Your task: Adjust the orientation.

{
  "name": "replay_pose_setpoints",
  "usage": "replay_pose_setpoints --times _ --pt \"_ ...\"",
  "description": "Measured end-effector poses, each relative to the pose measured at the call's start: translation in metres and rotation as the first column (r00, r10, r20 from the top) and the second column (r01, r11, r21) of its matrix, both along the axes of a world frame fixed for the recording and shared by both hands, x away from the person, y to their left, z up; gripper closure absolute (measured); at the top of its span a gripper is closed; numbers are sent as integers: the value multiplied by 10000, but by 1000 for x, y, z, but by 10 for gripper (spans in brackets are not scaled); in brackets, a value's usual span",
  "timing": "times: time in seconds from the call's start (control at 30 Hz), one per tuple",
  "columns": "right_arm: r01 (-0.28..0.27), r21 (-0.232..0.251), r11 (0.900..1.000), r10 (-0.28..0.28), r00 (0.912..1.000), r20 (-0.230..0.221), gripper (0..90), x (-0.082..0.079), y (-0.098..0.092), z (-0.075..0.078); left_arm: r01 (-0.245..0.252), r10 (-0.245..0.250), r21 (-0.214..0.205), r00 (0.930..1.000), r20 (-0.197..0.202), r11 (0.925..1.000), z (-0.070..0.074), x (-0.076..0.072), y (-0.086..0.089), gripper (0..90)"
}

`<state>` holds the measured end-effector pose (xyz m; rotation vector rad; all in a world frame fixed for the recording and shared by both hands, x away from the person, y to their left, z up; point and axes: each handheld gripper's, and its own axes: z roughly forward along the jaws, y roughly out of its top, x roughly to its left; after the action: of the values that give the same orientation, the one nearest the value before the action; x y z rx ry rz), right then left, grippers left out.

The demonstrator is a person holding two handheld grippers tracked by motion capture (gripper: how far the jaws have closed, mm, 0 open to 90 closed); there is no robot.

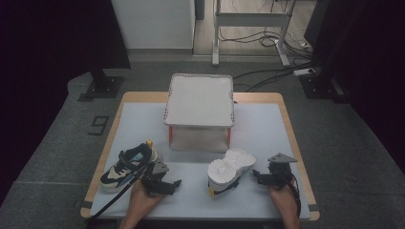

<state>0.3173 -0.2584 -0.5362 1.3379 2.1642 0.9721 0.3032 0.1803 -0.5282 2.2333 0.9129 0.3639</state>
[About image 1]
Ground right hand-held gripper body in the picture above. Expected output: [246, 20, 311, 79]
[267, 153, 298, 189]

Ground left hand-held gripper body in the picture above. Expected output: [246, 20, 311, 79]
[141, 159, 170, 196]

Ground navy beige sneaker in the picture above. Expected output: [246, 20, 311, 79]
[99, 139, 160, 194]

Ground white sneaker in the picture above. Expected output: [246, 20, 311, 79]
[207, 147, 257, 198]

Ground white shoe rack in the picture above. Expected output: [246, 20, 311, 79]
[162, 73, 236, 154]

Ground person's left hand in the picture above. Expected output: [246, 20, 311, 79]
[127, 181, 165, 220]

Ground person's right hand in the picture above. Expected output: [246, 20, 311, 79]
[270, 184, 300, 219]

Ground white table mat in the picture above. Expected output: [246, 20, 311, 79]
[90, 102, 311, 220]

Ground black stand base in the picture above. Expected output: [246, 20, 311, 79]
[299, 74, 348, 103]
[83, 68, 125, 99]

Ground white power strip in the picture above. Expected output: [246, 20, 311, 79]
[292, 67, 316, 77]

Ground black curtain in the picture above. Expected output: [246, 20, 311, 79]
[304, 0, 405, 175]
[0, 0, 132, 204]

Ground white cabinet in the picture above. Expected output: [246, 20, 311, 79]
[111, 0, 196, 51]

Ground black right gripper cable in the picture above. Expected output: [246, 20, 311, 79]
[286, 174, 302, 218]

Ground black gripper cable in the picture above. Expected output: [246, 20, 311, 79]
[286, 174, 302, 218]
[86, 162, 153, 225]

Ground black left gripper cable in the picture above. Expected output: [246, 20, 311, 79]
[86, 162, 153, 225]

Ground black floor cable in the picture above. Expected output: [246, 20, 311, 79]
[233, 63, 314, 94]

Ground tangled floor cables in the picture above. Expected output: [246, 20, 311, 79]
[219, 28, 313, 60]

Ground grey metal stand frame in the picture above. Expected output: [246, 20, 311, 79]
[212, 0, 296, 68]

